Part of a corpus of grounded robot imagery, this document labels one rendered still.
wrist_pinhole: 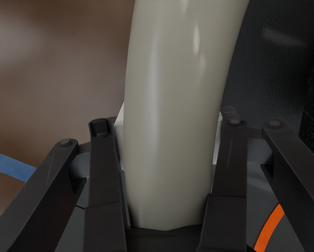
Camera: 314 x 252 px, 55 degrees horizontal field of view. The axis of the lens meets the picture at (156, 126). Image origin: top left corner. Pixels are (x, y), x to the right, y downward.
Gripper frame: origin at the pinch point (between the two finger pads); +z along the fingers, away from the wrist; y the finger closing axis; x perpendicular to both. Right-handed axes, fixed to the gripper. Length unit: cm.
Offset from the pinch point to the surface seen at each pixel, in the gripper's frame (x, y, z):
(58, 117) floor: -34, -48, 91
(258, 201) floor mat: -75, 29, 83
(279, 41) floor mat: -12, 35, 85
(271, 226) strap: -88, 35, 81
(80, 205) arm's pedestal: -46, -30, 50
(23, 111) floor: -30, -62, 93
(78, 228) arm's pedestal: -47, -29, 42
